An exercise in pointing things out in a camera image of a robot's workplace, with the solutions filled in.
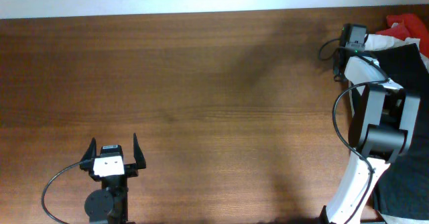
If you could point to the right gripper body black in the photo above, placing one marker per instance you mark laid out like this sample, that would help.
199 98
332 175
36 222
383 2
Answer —
335 70

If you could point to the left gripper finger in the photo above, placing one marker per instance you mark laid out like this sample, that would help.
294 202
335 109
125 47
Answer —
138 154
90 153

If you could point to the black shorts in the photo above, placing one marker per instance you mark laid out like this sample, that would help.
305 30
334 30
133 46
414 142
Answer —
402 191

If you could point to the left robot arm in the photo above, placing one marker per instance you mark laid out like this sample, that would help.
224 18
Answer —
109 204

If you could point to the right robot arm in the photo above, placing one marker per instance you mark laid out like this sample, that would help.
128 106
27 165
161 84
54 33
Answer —
381 130

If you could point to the white cloth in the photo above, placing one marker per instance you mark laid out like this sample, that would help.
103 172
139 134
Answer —
368 69

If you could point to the red cloth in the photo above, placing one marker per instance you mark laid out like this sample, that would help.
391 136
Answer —
407 25

